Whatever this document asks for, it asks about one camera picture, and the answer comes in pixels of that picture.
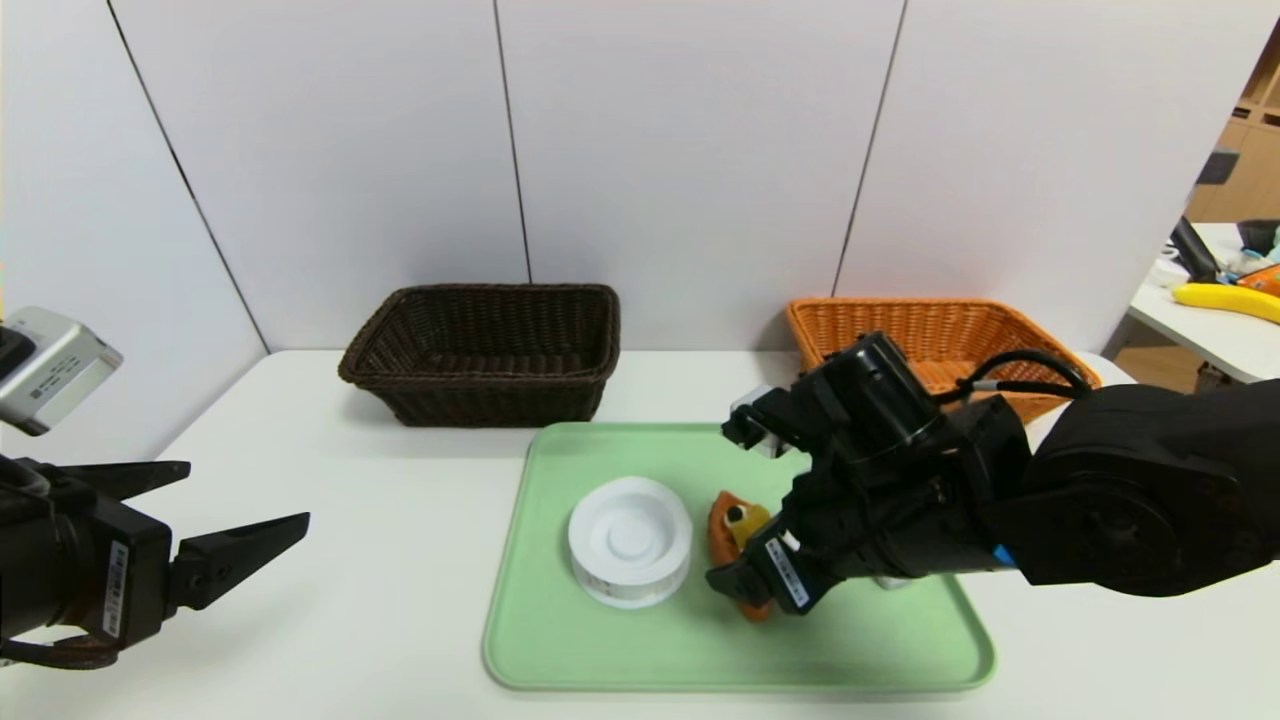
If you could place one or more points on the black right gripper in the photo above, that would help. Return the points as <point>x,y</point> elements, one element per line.
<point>789,573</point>

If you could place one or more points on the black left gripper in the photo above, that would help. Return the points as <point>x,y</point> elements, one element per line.
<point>130,583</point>

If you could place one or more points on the toy fruit tart slice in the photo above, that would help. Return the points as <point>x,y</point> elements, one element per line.
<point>722,530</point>

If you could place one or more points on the white round tape dispenser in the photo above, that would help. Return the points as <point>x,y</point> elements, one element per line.
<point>630,540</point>

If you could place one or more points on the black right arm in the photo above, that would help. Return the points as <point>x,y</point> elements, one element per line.
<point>1150,490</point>

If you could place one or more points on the orange wicker basket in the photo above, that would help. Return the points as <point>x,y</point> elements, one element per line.
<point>850,330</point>

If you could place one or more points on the dark brown wicker basket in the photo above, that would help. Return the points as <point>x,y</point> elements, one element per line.
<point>480,400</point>

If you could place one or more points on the light green plastic tray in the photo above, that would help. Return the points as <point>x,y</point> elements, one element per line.
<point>600,650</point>

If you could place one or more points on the small white cup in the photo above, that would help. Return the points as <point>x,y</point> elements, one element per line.
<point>1165,270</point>

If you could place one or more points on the black slanted screen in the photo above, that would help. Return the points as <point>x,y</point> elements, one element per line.
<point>1190,250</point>

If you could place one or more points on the yellow banana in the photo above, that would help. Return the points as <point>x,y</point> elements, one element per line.
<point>1225,300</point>

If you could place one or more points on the orange box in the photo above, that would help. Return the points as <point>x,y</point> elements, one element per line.
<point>1265,280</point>

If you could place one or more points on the wooden shelf unit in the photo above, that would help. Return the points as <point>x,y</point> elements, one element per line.
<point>1255,170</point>

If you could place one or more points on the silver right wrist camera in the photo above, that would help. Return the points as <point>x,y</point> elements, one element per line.
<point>760,425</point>

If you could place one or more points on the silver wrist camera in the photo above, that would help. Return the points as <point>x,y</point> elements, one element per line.
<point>60,370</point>
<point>760,425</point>

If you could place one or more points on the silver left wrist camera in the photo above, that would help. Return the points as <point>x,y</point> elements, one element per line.
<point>60,370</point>

